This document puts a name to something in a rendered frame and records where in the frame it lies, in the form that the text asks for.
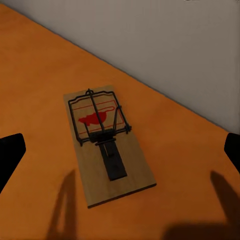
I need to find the mousetrap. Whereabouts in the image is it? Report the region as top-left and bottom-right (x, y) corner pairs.
(62, 85), (156, 209)

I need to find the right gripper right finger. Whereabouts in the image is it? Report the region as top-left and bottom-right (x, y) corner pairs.
(224, 133), (240, 173)

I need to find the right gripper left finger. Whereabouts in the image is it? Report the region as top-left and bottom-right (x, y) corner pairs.
(0, 133), (26, 193)

